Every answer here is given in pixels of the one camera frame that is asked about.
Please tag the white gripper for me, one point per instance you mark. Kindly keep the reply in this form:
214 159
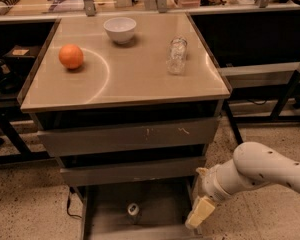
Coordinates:
210 183

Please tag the silver redbull can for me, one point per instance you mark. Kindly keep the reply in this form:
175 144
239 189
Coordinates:
134 212

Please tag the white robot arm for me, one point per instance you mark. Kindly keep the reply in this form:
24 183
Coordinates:
252 166

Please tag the grey top drawer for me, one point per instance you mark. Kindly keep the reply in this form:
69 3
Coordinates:
126 137

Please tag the grey drawer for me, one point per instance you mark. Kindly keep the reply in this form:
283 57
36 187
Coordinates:
131 172
126 137
164 206

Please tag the grey bottom drawer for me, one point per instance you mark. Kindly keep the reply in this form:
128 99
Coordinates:
164 206

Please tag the grey drawer cabinet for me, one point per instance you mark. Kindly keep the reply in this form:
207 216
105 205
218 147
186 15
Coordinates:
123 84

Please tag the grey middle drawer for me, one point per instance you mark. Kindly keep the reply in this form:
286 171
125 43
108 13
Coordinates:
131 172

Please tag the clear plastic bottle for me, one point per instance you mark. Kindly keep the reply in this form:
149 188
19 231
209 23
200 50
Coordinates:
177 56

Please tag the white bowl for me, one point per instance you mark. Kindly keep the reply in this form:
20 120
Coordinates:
120 29

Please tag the orange fruit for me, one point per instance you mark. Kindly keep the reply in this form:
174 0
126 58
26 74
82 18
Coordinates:
71 56

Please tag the black box with label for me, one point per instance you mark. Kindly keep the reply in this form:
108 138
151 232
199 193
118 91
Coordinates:
22 56

